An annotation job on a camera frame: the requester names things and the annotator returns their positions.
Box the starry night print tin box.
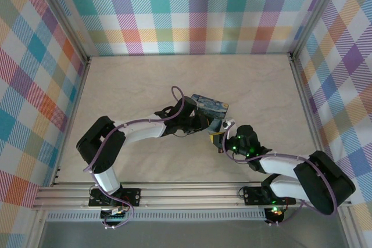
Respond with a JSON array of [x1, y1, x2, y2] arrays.
[[190, 93, 230, 133]]

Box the long aluminium base rail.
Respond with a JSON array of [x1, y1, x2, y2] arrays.
[[31, 182, 352, 211]]

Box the aluminium side rail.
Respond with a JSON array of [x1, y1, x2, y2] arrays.
[[289, 52, 325, 156], [51, 56, 93, 188]]

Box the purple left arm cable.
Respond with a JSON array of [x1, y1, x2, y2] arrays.
[[83, 86, 187, 230]]

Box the grey slotted cable duct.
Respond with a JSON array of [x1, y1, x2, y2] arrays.
[[46, 209, 267, 222]]

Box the aluminium corner post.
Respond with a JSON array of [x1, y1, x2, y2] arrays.
[[30, 0, 92, 63], [289, 0, 348, 60]]

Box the green controller board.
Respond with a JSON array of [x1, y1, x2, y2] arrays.
[[100, 206, 130, 223]]

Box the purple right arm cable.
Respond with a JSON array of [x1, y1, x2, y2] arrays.
[[223, 121, 339, 227]]

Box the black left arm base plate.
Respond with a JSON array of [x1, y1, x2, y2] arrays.
[[88, 187, 142, 207]]

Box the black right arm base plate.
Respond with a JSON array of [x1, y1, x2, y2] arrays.
[[242, 185, 296, 206]]

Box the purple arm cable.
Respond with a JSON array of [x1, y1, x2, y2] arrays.
[[83, 86, 187, 230], [223, 121, 339, 227]]

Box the controller board yellow connector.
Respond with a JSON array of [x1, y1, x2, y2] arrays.
[[264, 206, 285, 225]]

